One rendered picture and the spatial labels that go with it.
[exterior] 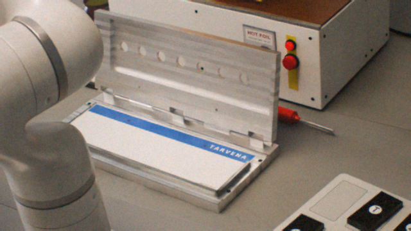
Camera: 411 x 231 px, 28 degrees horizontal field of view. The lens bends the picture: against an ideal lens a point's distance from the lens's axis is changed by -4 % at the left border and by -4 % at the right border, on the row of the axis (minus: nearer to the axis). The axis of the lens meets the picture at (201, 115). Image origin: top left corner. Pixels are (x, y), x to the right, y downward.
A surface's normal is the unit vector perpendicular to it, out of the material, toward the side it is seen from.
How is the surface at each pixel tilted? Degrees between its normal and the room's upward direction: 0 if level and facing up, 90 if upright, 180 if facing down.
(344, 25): 90
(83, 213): 90
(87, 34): 63
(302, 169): 0
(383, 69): 0
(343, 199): 0
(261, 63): 79
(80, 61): 85
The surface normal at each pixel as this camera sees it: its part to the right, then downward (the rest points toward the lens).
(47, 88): 0.69, 0.42
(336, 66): 0.82, 0.25
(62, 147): 0.45, -0.75
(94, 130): -0.09, -0.84
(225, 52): -0.58, 0.31
